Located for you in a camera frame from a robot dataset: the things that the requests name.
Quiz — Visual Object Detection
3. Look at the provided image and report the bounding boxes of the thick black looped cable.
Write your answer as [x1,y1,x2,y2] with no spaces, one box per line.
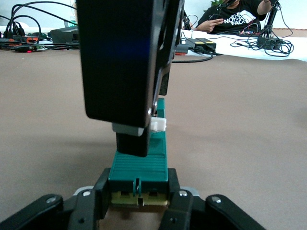
[172,53,214,64]

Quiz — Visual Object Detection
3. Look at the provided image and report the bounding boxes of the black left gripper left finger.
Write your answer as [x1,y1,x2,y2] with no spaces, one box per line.
[69,167,112,230]

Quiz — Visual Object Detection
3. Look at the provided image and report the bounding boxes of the green load switch white handle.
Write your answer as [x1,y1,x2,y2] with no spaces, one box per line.
[108,97,169,208]

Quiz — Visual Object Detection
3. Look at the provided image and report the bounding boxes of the black teleoperation stand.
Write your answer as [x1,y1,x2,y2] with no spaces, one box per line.
[256,0,281,50]
[178,7,194,31]

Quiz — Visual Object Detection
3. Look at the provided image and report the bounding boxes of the tangled thin black cables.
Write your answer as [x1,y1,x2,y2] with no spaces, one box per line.
[229,31,295,58]

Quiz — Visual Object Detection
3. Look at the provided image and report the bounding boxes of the black looped cables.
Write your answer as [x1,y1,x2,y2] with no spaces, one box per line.
[0,1,79,51]

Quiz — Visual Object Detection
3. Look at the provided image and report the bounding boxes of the black power supply box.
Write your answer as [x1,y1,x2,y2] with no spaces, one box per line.
[49,25,81,44]

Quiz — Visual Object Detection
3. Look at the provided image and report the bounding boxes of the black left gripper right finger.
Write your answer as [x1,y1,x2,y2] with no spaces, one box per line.
[158,167,196,230]

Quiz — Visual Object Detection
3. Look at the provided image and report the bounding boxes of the grey USB hub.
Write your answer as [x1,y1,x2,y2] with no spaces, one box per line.
[176,44,190,56]

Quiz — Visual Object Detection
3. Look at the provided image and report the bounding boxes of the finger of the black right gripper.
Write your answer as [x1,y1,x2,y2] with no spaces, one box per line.
[111,116,152,158]

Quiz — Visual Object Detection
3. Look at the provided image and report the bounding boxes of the person in black t-shirt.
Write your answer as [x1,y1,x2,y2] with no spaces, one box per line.
[193,0,275,35]

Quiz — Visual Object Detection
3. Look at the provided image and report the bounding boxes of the white table sheet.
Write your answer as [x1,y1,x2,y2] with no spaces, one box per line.
[177,28,307,63]

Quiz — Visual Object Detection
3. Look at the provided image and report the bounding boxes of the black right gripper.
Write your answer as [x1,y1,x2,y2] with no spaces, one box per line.
[76,0,186,128]

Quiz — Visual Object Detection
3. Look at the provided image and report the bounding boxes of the orange black connector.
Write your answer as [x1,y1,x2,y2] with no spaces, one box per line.
[12,35,40,47]

